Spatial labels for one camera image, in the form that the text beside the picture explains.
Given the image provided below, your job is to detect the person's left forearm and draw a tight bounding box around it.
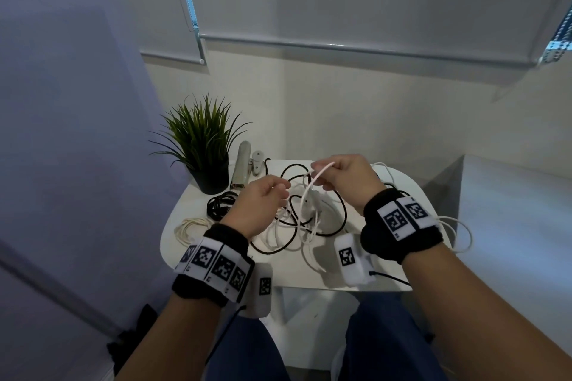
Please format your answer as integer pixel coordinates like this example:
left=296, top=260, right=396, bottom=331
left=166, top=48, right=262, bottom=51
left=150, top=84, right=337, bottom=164
left=114, top=293, right=231, bottom=381

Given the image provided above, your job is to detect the beige charging cable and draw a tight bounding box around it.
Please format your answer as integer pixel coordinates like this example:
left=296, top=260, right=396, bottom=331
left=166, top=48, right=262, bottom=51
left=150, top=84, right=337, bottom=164
left=174, top=217, right=215, bottom=248

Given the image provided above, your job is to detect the thin black camera cord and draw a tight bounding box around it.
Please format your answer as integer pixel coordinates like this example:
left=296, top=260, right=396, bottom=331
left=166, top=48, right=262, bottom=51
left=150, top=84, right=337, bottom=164
left=205, top=304, right=247, bottom=364
left=368, top=270, right=411, bottom=287

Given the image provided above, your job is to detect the black usb cable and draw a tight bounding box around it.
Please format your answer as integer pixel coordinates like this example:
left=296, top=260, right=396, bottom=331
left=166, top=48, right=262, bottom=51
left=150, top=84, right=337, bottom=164
left=206, top=190, right=240, bottom=223

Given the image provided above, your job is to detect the person's left hand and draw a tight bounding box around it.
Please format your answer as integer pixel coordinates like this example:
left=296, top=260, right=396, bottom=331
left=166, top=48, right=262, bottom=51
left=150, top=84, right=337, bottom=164
left=221, top=175, right=292, bottom=241

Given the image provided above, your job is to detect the green plant in black pot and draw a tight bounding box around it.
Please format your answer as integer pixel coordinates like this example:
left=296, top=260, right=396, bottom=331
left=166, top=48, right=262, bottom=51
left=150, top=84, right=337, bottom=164
left=150, top=93, right=252, bottom=195

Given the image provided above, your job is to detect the black wristband with marker tags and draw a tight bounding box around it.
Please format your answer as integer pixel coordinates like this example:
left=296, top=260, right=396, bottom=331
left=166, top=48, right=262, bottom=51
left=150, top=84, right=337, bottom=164
left=360, top=188, right=444, bottom=266
left=172, top=223, right=256, bottom=308

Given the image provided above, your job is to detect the person's left leg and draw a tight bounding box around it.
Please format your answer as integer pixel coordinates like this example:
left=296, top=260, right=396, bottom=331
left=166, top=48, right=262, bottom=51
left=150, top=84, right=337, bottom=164
left=203, top=316, right=291, bottom=381

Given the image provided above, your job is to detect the pile of cables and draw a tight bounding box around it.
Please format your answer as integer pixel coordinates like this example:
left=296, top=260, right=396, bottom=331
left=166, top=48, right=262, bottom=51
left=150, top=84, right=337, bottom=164
left=248, top=161, right=474, bottom=274

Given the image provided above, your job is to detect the metal bead chain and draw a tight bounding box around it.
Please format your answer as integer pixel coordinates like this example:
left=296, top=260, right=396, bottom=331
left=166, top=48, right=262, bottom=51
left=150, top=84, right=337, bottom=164
left=538, top=5, right=572, bottom=65

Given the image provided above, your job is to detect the white charger adapter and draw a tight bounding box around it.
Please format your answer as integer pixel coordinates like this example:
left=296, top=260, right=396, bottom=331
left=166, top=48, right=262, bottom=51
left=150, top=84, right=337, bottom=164
left=303, top=190, right=343, bottom=230

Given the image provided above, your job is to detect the person's right forearm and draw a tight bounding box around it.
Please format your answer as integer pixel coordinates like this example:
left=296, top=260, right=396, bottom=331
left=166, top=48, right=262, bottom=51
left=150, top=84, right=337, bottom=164
left=402, top=242, right=572, bottom=381

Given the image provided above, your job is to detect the grey oblong device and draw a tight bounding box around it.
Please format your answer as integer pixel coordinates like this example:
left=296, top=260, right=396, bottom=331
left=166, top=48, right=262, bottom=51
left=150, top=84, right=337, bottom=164
left=230, top=140, right=253, bottom=191

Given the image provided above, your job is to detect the person's right leg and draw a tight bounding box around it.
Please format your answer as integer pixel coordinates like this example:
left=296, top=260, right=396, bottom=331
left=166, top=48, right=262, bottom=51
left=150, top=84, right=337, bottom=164
left=339, top=295, right=447, bottom=381

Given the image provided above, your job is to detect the person's leg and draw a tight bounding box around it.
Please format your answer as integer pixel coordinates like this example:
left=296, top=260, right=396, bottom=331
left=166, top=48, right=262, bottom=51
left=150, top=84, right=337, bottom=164
left=203, top=316, right=291, bottom=381
left=339, top=295, right=447, bottom=381

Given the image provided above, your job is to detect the person's right hand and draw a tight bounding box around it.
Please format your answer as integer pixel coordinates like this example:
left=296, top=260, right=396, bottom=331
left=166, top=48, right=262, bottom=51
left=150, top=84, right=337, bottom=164
left=310, top=154, right=387, bottom=216

